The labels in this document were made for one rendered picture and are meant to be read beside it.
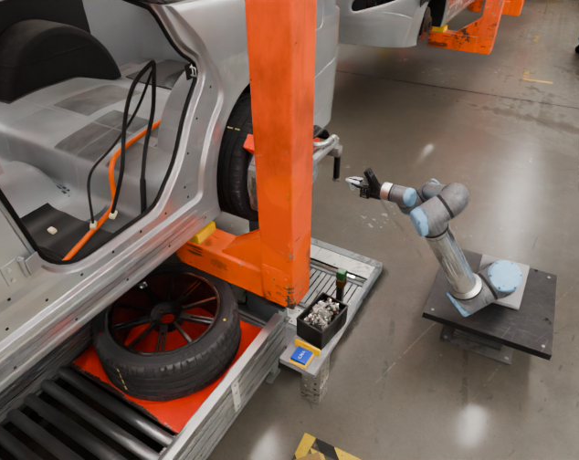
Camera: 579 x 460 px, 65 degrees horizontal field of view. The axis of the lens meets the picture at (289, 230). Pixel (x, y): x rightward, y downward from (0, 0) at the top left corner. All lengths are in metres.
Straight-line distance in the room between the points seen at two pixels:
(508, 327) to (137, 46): 3.30
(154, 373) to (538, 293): 1.97
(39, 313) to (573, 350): 2.60
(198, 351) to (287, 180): 0.82
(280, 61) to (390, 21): 3.20
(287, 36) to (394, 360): 1.79
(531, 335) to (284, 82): 1.72
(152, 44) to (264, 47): 2.64
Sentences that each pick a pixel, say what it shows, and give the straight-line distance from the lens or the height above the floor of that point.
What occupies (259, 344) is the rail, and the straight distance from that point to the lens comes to 2.12.
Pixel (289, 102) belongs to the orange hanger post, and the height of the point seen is 1.49.
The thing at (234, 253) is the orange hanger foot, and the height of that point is 0.71.
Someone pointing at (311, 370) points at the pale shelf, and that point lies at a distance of 1.97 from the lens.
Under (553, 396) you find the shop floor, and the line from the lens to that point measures 2.75.
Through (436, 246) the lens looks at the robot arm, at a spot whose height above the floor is 0.83.
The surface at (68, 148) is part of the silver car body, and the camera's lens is 2.54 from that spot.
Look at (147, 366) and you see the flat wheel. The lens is 2.00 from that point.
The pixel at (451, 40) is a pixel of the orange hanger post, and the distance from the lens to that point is 5.69.
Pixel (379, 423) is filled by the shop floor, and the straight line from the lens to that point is 2.39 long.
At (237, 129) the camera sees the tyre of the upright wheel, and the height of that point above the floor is 1.12.
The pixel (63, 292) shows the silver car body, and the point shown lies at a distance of 1.78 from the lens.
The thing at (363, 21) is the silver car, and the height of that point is 1.01.
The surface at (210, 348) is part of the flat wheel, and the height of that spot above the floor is 0.50.
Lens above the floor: 2.06
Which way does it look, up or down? 38 degrees down
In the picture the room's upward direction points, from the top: 1 degrees counter-clockwise
